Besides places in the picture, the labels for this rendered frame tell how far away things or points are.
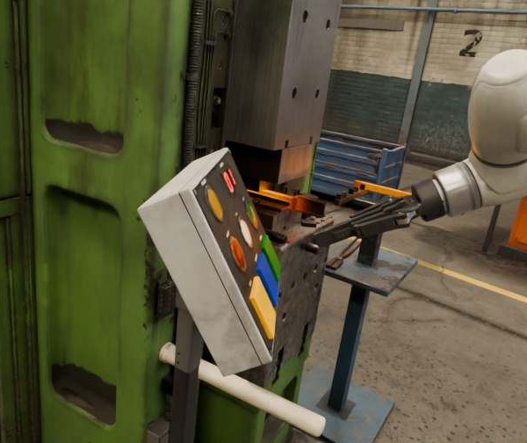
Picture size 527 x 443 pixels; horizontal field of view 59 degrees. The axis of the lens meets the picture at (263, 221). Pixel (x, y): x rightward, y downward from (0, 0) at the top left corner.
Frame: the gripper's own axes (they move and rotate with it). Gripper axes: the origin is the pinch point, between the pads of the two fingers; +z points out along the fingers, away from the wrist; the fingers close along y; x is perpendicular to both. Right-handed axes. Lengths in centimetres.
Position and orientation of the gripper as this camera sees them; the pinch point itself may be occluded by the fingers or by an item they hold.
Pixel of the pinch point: (333, 234)
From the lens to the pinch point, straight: 89.6
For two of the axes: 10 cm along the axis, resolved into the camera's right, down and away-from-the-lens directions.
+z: -9.2, 3.5, 1.9
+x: -3.9, -8.8, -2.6
